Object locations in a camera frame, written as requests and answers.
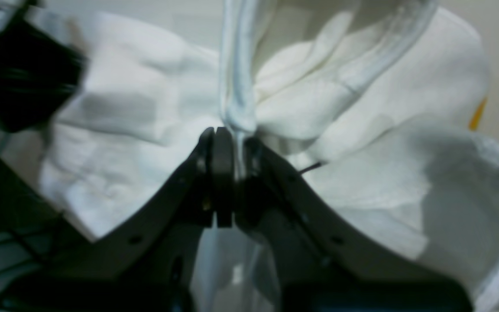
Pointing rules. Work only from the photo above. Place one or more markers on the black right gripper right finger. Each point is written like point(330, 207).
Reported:
point(322, 263)

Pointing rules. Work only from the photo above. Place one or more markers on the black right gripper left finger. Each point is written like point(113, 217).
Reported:
point(146, 264)

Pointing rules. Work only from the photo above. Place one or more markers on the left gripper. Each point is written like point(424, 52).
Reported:
point(37, 76)

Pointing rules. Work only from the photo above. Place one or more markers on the white printed t-shirt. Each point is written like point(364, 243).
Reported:
point(372, 98)

